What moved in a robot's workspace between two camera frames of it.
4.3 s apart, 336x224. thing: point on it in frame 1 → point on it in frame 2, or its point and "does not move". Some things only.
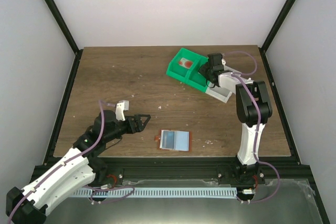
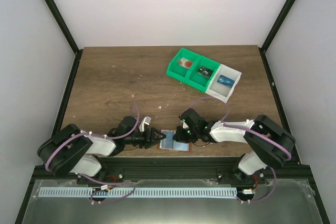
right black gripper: [203, 70] → [178, 137]
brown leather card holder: [174, 140] does not move
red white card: [185, 63] does not move
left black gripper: [139, 128] → [149, 139]
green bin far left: [182, 64] does not move
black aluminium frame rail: [220, 168] does not move
